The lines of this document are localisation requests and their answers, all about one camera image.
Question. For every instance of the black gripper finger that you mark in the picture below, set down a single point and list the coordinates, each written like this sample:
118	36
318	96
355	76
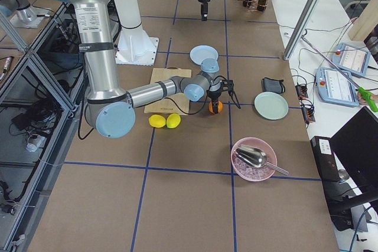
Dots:
212	106
218	106
204	11

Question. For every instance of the yellow lemon lower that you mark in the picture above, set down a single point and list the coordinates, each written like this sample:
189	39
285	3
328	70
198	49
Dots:
157	121

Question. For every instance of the light blue plate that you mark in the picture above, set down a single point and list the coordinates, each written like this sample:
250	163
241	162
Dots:
202	52

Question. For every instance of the black monitor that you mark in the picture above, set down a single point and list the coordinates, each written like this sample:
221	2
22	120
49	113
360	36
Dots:
355	145

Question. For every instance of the light green plate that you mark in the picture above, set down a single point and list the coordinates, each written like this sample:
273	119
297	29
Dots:
271	106

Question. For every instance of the orange fruit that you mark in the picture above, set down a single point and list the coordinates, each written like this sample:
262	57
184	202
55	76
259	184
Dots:
215	107

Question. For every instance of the wooden cutting board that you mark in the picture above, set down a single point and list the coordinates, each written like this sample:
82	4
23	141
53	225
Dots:
180	103

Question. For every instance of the metal scoop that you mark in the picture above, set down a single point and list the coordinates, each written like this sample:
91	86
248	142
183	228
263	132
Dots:
256	158

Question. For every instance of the dark grey folded cloth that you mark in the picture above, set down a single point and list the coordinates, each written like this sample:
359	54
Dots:
273	85

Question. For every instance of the black desktop computer box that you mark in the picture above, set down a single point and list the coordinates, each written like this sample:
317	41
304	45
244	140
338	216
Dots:
324	159

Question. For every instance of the black power strip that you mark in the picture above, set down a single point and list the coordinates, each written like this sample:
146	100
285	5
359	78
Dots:
307	107

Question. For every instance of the yellow lemon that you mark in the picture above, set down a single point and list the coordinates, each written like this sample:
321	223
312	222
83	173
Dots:
157	121
173	120

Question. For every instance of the aluminium frame post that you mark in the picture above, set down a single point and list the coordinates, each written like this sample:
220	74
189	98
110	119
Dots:
299	28

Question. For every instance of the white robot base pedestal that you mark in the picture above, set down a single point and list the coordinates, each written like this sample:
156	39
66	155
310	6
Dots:
134	46

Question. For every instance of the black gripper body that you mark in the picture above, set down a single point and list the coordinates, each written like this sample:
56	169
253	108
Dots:
214	94

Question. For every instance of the pink bowl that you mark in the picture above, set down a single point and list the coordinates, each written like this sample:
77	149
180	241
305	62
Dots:
250	173

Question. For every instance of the blue teach pendant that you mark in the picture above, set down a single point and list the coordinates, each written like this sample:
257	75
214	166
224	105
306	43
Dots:
334	88
352	59

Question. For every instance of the green handled reacher stick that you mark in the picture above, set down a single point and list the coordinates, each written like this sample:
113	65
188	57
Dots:
366	95

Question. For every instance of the blue teach pendant far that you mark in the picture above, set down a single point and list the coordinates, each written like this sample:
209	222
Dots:
352	59

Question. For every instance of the yellow lemon upper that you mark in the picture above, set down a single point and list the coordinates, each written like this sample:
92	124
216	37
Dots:
173	120

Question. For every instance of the blue teach pendant near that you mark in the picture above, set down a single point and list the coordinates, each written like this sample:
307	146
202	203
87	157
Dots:
334	88

